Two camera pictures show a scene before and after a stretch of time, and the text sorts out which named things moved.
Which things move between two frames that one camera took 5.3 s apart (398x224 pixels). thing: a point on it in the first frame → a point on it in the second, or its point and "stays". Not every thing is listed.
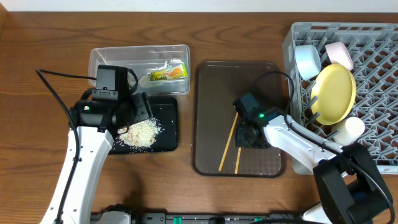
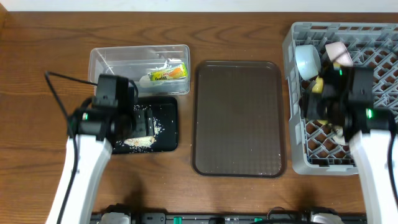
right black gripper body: x=249 y=137 → x=311 y=106
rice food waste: x=139 y=137 stays
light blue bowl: x=308 y=61 stays
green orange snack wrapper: x=177 y=72 stays
